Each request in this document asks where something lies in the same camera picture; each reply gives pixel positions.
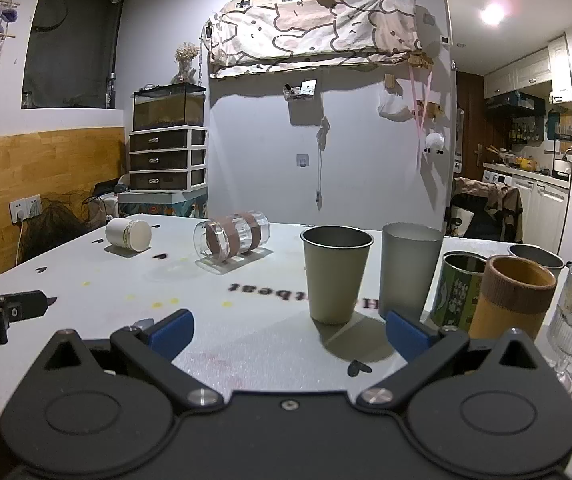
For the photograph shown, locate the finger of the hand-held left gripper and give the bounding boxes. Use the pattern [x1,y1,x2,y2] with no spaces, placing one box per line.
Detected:
[0,291,51,323]

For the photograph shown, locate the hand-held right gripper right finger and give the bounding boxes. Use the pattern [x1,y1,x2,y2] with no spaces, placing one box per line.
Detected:
[356,310,542,411]

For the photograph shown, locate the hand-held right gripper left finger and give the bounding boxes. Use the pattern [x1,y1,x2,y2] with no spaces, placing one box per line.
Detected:
[41,309,224,413]

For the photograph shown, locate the white cup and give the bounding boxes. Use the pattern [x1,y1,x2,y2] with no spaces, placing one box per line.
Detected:
[105,214,152,253]

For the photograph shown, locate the clear glass cup brown bands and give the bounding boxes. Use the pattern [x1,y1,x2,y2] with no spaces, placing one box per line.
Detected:
[193,210,271,267]

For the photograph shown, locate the grey frosted cup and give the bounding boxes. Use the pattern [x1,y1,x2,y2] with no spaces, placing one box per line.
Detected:
[379,222,445,322]

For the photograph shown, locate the green printed cup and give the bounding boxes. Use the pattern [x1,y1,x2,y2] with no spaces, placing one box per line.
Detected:
[428,252,488,332]

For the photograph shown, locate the metal cup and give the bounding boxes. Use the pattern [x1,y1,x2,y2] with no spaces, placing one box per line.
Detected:
[300,225,375,325]

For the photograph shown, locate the brown bamboo cup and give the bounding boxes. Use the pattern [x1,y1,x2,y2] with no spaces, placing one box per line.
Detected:
[467,255,558,342]

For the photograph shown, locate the dark netting pile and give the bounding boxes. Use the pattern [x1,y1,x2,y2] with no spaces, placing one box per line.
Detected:
[20,199,92,261]

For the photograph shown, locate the chair with draped jacket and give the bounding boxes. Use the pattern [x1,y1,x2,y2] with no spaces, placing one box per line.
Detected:
[447,176,525,257]

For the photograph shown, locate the grey metal bowl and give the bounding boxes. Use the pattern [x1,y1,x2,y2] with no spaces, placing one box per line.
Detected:
[508,243,565,281]

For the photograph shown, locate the white drawer unit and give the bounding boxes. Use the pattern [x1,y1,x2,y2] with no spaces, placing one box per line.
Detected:
[128,127,209,192]

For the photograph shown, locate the white washing machine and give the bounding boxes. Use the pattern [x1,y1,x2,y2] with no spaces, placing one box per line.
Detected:
[483,169,514,188]

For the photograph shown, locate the white sheep plush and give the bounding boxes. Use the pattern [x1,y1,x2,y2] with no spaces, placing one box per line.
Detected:
[423,132,446,156]

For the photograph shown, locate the brown wooden door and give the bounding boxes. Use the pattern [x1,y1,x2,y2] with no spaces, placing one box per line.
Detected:
[456,71,487,177]

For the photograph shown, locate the glass fish tank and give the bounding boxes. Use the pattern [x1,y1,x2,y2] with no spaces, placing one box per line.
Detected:
[132,83,207,131]

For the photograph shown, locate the dried flowers in vase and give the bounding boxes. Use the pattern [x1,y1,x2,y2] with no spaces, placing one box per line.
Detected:
[173,42,200,84]

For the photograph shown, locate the white power cable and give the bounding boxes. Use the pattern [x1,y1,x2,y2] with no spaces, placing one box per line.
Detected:
[14,217,26,266]

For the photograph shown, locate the white wall power outlet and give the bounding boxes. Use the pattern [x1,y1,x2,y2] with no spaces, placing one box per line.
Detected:
[8,194,43,224]

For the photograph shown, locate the hanging cord ornament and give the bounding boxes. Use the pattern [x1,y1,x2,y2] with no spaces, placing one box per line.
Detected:
[314,115,331,212]

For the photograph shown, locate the white wall bag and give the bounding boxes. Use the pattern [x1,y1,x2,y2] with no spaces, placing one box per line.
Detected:
[376,87,413,122]

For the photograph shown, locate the small wall shelf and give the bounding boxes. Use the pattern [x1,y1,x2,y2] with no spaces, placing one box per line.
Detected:
[282,79,318,104]

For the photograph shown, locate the white kitchen wall cabinets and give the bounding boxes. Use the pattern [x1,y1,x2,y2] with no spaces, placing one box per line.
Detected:
[483,34,572,98]

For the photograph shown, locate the printed cloth on wall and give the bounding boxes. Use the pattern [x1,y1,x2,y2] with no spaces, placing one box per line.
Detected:
[208,0,423,80]

